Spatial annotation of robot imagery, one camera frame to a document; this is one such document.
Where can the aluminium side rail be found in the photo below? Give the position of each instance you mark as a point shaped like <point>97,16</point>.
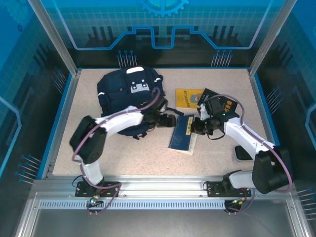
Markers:
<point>69,98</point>

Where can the navy blue student backpack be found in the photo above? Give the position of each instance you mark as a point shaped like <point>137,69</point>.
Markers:
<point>116,86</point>

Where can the blue book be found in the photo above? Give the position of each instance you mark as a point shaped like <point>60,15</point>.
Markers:
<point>180,138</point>

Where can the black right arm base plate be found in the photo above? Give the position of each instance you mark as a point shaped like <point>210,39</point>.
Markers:
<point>212,188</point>

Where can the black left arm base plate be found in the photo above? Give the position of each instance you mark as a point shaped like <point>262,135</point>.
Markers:
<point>111,184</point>

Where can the yellow book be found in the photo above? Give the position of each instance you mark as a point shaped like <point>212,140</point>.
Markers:
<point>184,98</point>

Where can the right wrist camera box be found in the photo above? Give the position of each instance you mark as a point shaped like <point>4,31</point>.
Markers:
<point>202,111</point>

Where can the small green-lit connector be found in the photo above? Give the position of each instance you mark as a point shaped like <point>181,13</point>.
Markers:
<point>93,201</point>
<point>237,202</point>

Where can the aluminium front rail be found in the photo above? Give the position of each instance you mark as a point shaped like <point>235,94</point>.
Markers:
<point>160,185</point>

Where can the aluminium frame post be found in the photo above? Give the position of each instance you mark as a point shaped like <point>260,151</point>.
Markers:
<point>271,37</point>
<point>56,37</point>

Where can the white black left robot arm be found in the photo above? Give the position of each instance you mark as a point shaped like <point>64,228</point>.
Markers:
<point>118,121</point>

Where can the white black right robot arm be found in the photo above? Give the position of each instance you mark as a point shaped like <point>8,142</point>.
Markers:
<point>237,133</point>

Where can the black book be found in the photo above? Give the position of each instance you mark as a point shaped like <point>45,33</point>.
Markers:
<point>230,106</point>

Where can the grey metal front tray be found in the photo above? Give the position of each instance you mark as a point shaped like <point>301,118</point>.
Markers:
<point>160,222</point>

